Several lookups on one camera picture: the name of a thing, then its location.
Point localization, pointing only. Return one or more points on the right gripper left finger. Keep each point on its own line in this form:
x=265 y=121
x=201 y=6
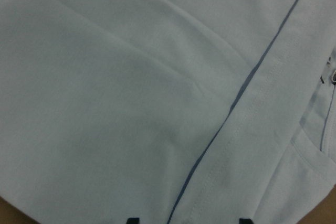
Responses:
x=133 y=220

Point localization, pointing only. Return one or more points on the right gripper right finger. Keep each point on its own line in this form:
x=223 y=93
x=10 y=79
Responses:
x=245 y=221

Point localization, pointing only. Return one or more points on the light blue t-shirt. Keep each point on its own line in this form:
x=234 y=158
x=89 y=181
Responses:
x=169 y=111

